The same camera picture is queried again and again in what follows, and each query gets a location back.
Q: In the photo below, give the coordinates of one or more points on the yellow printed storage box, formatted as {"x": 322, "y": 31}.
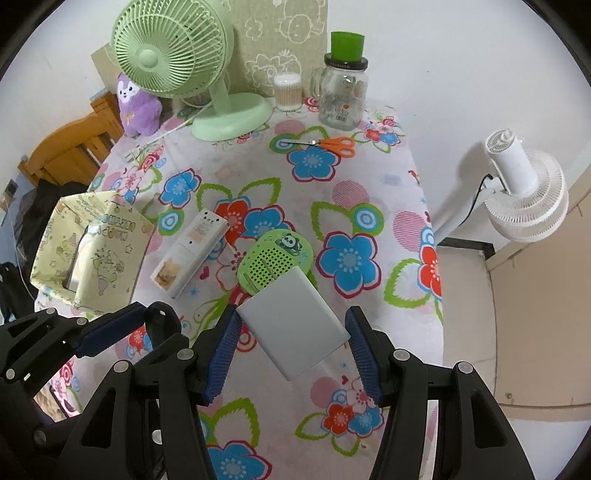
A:
{"x": 115, "y": 244}

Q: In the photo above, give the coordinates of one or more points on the cotton swab container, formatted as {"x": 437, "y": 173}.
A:
{"x": 287, "y": 94}

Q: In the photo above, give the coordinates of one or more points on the orange scissors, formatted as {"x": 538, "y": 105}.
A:
{"x": 337, "y": 145}

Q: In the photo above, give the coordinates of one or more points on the wooden chair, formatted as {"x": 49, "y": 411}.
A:
{"x": 60, "y": 152}

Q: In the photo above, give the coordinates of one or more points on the green panda device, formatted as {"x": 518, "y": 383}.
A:
{"x": 277, "y": 258}

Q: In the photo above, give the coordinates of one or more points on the grey rectangular power bank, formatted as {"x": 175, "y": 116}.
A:
{"x": 295, "y": 323}

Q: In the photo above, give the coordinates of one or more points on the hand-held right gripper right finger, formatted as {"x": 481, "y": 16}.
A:
{"x": 364, "y": 355}

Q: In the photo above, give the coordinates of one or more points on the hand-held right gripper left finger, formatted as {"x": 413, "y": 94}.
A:
{"x": 221, "y": 355}

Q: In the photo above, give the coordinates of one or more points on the floral tablecloth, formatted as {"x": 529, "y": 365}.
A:
{"x": 323, "y": 207}

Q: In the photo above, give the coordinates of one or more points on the glass jar with green lid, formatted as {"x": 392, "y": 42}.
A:
{"x": 341, "y": 97}

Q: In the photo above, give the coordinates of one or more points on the white standing fan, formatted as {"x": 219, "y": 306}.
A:
{"x": 526, "y": 194}

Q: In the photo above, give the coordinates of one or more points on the purple plush toy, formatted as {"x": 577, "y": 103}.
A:
{"x": 138, "y": 108}

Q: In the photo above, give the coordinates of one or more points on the green desk fan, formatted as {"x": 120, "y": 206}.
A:
{"x": 166, "y": 50}

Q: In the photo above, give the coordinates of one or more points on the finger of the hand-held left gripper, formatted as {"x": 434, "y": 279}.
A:
{"x": 111, "y": 330}
{"x": 171, "y": 327}

